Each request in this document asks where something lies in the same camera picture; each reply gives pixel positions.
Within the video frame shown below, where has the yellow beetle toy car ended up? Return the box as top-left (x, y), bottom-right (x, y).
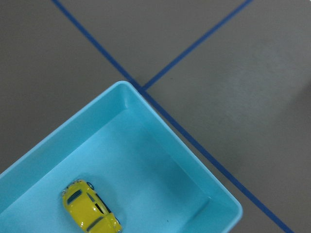
top-left (61, 179), bottom-right (122, 233)

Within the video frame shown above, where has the light blue plastic bin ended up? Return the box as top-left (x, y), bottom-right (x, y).
top-left (0, 81), bottom-right (243, 233)

